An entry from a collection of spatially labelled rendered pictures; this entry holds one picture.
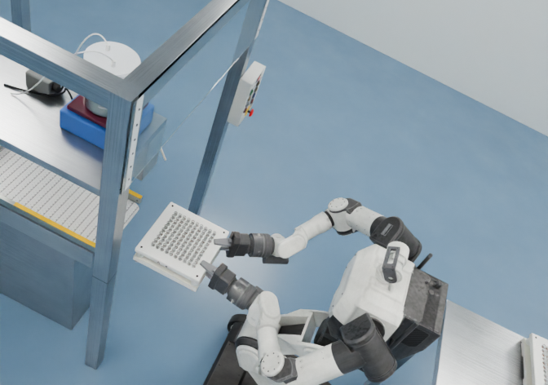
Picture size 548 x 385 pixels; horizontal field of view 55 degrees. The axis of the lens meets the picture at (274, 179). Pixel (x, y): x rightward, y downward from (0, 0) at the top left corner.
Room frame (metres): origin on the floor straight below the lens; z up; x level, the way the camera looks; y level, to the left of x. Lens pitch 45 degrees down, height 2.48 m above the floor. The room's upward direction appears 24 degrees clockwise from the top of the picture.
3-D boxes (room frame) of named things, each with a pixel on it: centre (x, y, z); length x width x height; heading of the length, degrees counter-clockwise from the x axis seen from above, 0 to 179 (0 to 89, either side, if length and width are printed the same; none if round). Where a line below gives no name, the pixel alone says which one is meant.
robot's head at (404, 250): (1.04, -0.42, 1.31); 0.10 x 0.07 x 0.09; 176
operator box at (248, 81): (1.93, 0.28, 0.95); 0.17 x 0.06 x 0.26; 176
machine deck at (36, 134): (1.09, 0.73, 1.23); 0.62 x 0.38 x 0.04; 86
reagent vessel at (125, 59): (1.12, 0.55, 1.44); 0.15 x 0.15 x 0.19
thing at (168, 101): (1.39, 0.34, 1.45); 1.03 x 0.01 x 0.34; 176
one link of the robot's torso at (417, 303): (1.03, -0.49, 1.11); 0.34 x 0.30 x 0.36; 176
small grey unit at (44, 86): (1.16, 0.78, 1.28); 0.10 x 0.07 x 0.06; 86
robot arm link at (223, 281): (0.99, -0.01, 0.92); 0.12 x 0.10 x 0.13; 78
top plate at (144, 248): (1.07, 0.20, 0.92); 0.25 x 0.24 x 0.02; 176
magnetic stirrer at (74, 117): (1.13, 0.55, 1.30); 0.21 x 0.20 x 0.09; 176
